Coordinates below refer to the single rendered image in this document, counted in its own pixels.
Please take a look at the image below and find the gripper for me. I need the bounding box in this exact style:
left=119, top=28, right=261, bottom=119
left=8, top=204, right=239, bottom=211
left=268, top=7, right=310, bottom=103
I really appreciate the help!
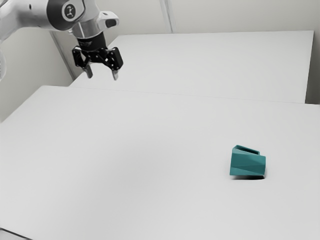
left=71, top=32, right=124, bottom=81

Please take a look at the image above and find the teal faceted mug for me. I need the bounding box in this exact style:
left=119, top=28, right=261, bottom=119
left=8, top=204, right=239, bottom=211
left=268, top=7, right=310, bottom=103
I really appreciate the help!
left=229, top=144, right=267, bottom=179

